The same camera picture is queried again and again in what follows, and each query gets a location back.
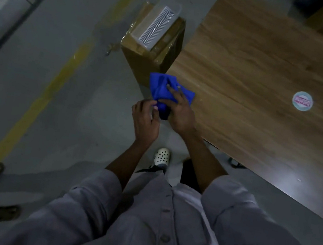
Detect person's right hand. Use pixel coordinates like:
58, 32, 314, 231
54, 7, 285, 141
154, 83, 203, 138

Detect person's left hand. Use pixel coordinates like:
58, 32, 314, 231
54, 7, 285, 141
126, 97, 164, 150

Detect blue cloth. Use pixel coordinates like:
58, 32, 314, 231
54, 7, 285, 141
143, 71, 198, 124

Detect round white foil lid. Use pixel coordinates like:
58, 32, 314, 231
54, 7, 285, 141
290, 89, 315, 112

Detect person's right forearm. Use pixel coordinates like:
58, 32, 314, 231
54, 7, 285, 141
174, 130, 234, 196

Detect person's left forearm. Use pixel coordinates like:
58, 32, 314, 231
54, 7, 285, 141
103, 137, 153, 193

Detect white perforated shoe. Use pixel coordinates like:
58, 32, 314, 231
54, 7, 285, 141
152, 146, 172, 170

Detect black trousers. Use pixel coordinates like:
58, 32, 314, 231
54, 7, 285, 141
134, 151, 206, 194

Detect taped brown cardboard box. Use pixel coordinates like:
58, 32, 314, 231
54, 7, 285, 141
114, 0, 189, 92

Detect black metal table leg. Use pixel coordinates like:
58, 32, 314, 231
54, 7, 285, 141
227, 156, 249, 170

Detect golden foil scrap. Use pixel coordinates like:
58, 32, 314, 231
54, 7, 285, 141
104, 41, 121, 58

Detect wooden table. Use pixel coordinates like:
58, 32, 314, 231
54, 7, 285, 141
147, 0, 323, 227

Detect clear plastic box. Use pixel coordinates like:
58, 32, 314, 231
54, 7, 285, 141
129, 0, 184, 54

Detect light denim shirt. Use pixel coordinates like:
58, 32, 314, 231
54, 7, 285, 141
0, 142, 323, 245

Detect dark blue small box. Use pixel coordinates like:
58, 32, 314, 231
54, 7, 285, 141
291, 0, 323, 20

